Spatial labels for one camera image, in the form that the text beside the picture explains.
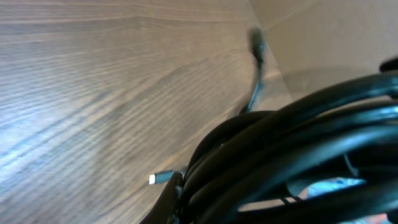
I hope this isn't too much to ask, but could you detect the thin black USB-C cable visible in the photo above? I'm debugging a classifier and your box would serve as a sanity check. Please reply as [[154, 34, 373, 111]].
[[148, 26, 268, 185]]

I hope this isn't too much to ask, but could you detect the thick black USB cable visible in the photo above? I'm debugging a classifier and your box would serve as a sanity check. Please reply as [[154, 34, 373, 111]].
[[180, 55, 398, 224]]

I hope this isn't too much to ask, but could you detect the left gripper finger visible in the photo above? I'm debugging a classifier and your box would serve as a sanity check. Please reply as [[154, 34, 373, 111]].
[[140, 171, 183, 224]]

